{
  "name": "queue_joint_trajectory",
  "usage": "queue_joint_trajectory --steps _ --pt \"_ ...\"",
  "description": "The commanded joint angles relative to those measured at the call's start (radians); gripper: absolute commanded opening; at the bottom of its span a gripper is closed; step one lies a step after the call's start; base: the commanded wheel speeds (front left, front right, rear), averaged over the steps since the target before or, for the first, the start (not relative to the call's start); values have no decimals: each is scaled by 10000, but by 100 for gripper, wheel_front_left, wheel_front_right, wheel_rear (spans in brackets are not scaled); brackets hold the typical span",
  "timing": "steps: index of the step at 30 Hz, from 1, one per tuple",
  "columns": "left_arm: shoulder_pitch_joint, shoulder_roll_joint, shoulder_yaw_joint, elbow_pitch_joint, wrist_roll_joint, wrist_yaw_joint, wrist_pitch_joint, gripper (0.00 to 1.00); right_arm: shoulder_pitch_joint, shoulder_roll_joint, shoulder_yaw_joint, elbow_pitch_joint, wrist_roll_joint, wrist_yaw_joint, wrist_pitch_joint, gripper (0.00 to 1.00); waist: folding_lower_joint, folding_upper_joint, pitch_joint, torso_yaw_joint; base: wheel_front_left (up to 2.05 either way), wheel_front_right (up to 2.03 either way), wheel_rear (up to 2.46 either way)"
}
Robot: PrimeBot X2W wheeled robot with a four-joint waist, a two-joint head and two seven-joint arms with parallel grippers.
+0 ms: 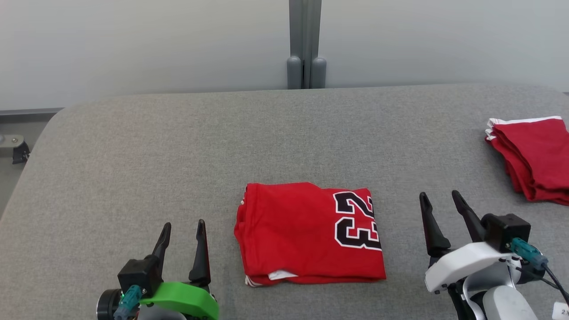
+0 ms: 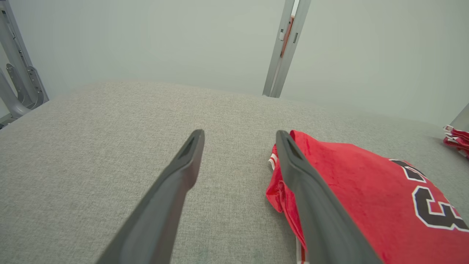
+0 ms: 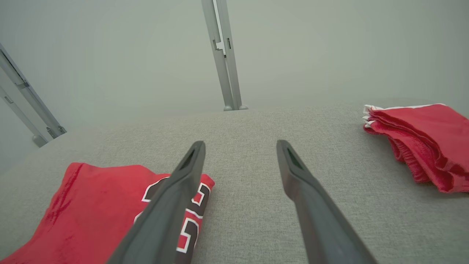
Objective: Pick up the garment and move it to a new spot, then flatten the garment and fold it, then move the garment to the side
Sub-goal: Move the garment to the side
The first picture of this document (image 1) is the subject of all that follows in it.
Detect teal-plug left camera cable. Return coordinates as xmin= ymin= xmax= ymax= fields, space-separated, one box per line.
xmin=113 ymin=285 xmax=143 ymax=320

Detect black caster foot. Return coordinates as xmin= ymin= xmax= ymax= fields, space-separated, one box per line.
xmin=0 ymin=133 xmax=31 ymax=165

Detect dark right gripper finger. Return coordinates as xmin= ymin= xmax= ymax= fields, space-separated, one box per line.
xmin=452 ymin=190 xmax=488 ymax=244
xmin=419 ymin=192 xmax=451 ymax=257

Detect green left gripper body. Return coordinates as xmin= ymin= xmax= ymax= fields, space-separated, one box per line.
xmin=139 ymin=281 xmax=220 ymax=320

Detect teal-plug right camera cable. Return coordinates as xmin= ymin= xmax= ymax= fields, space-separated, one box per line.
xmin=509 ymin=237 xmax=569 ymax=305

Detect grey metal partition post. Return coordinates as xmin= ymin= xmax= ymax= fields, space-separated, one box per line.
xmin=288 ymin=0 xmax=305 ymax=90
xmin=305 ymin=0 xmax=327 ymax=89

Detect red jersey with number 23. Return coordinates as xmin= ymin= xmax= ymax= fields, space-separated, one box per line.
xmin=234 ymin=182 xmax=387 ymax=287

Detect red shorts with white trim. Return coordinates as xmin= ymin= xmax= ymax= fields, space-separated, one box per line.
xmin=485 ymin=116 xmax=569 ymax=206

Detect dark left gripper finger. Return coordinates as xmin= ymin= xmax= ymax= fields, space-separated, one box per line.
xmin=152 ymin=223 xmax=172 ymax=262
xmin=188 ymin=220 xmax=211 ymax=286

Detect teal-plug camera cable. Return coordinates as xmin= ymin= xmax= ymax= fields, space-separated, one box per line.
xmin=509 ymin=237 xmax=569 ymax=305
xmin=113 ymin=285 xmax=143 ymax=320

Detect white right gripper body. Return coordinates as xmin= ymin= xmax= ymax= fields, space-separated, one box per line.
xmin=425 ymin=241 xmax=517 ymax=295

